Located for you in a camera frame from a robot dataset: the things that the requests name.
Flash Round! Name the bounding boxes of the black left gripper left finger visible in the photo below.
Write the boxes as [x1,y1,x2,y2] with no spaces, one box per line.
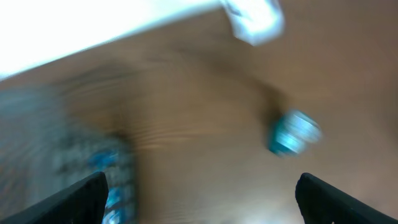
[1,172,109,224]

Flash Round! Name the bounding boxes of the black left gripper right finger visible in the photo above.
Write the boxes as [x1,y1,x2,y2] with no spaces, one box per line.
[295,172,397,224]

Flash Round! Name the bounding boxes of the white barcode scanner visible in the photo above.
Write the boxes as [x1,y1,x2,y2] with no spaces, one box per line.
[221,0,285,46]

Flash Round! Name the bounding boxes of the grey plastic basket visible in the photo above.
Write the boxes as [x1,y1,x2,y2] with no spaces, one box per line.
[1,73,139,223]

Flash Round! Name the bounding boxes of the teal mouthwash bottle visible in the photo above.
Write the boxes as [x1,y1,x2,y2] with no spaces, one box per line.
[267,110,322,156]

